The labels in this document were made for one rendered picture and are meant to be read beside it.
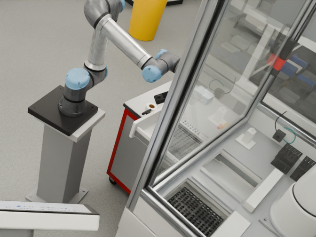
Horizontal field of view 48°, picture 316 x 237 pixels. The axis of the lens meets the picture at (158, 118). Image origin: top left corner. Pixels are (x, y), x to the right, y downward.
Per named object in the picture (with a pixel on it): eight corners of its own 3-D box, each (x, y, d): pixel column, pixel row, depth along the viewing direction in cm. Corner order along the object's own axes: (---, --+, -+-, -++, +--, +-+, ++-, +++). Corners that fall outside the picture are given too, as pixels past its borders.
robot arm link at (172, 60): (153, 53, 160) (173, 65, 157) (164, 44, 168) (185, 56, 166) (148, 67, 165) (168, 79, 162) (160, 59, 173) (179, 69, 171)
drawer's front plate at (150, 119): (128, 137, 188) (133, 121, 182) (162, 117, 208) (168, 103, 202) (130, 138, 188) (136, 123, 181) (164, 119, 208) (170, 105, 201)
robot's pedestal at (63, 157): (25, 198, 237) (31, 112, 190) (53, 170, 260) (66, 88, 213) (62, 221, 232) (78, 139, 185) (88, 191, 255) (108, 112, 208)
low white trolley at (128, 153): (101, 180, 266) (123, 102, 219) (154, 146, 309) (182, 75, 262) (159, 235, 244) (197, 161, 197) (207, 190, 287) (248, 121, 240)
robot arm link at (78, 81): (58, 92, 187) (60, 72, 178) (75, 82, 197) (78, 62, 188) (76, 104, 185) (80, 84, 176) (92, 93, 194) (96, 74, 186)
